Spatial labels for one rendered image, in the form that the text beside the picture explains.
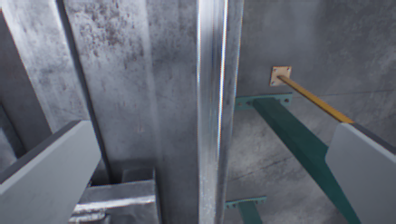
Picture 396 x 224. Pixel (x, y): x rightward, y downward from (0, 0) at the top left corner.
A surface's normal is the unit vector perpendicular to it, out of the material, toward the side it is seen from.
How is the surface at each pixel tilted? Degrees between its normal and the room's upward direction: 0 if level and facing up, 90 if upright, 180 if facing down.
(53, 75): 0
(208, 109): 11
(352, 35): 0
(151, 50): 0
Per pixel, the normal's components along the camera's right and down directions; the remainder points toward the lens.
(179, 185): 0.16, 0.49
